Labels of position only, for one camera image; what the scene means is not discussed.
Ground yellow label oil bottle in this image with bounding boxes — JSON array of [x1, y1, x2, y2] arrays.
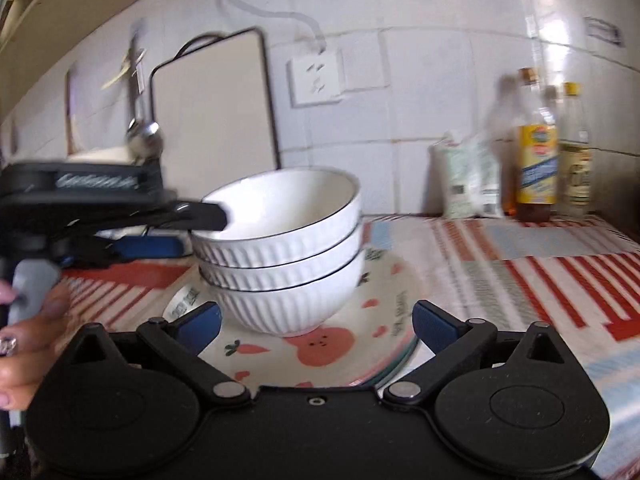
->
[[512, 67, 560, 222]]

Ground steel ladle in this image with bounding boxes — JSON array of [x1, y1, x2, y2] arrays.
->
[[125, 25, 166, 161]]

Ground white cable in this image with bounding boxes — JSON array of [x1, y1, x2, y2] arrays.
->
[[214, 0, 328, 53]]

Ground white seasoning bag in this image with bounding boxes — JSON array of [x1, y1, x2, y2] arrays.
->
[[430, 132, 503, 220]]

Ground person's left hand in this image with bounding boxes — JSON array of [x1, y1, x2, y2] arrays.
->
[[0, 281, 72, 411]]

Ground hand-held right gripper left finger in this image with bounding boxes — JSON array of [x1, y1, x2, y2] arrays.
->
[[65, 301, 252, 407]]

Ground rabbit and carrot print plate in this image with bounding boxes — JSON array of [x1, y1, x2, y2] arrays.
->
[[162, 247, 423, 388]]

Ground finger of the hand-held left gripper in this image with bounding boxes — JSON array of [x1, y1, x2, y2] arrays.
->
[[100, 200, 229, 234], [60, 235, 184, 269]]

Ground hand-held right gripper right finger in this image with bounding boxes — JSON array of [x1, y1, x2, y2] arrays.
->
[[381, 300, 567, 408]]

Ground white wall socket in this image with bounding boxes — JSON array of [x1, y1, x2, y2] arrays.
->
[[286, 50, 346, 108]]

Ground clear plastic bottle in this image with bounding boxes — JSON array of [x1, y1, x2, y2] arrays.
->
[[487, 77, 523, 216]]

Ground yellow cap glass bottle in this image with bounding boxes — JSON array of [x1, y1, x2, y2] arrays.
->
[[555, 82, 593, 218]]

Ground white ribbed bowl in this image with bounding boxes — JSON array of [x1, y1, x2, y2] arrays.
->
[[207, 250, 367, 338], [190, 167, 362, 268], [196, 225, 365, 292]]

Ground white cutting board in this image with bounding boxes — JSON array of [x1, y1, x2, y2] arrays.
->
[[150, 27, 281, 196]]

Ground teal egg print plate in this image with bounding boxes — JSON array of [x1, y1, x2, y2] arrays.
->
[[370, 332, 422, 387]]

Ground striped tablecloth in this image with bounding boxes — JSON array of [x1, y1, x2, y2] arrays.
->
[[50, 215, 640, 480]]

